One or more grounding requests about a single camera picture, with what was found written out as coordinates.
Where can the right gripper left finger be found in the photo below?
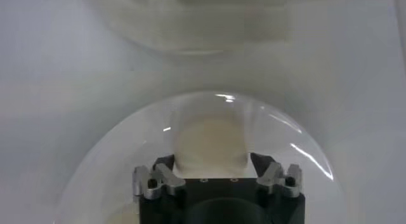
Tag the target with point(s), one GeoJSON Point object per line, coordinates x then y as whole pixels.
{"type": "Point", "coordinates": [158, 184]}

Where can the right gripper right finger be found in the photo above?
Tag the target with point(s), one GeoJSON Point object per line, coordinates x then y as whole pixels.
{"type": "Point", "coordinates": [279, 181]}

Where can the white steamed baozi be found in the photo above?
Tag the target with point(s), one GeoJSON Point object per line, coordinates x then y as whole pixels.
{"type": "Point", "coordinates": [211, 142]}

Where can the white round plate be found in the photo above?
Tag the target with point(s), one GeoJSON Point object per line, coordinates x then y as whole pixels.
{"type": "Point", "coordinates": [127, 168]}

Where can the cream electric pot base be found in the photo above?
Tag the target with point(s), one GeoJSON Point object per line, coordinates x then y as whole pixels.
{"type": "Point", "coordinates": [190, 25]}

